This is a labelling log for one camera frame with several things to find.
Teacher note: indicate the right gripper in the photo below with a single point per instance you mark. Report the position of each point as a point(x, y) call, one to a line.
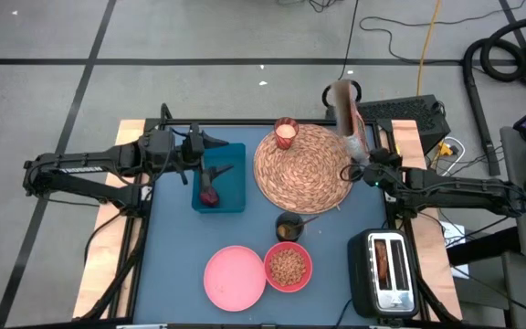
point(381, 171)

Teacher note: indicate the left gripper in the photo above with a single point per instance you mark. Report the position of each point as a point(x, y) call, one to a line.
point(158, 151)

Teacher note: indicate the dark red plum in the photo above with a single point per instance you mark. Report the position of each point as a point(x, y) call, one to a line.
point(210, 198)

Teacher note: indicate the orange Cheerios cereal box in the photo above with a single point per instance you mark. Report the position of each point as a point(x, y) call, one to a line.
point(347, 114)

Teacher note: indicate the toast slice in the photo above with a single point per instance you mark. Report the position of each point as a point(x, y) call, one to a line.
point(381, 262)

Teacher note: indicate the black mesh cup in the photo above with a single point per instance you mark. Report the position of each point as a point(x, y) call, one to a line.
point(278, 226)

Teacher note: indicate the pink plate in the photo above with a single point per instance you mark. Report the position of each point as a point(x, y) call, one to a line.
point(234, 279)

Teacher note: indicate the red bowl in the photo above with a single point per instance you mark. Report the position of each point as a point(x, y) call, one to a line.
point(267, 274)

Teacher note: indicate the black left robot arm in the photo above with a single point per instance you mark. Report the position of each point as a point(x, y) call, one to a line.
point(80, 164)

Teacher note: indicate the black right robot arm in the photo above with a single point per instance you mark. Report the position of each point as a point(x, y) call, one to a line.
point(450, 189)

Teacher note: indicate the teal plastic bin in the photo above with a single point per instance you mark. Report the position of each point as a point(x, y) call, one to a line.
point(233, 192)

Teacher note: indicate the black perforated computer case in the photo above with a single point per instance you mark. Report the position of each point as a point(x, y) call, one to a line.
point(409, 109)

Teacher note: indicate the red glass candle holder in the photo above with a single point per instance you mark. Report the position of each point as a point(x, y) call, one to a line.
point(286, 132)

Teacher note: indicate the round woven placemat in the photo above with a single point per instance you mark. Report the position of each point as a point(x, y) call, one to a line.
point(304, 178)

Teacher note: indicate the white paper sheet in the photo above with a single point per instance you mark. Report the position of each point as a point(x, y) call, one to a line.
point(455, 233)

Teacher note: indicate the black chrome toaster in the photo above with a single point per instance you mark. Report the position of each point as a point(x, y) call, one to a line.
point(359, 274)

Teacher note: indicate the black support bar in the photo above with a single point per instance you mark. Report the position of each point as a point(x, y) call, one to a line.
point(482, 247)

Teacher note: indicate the brown cereal rings heap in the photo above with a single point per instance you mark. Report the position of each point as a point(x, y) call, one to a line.
point(288, 267)

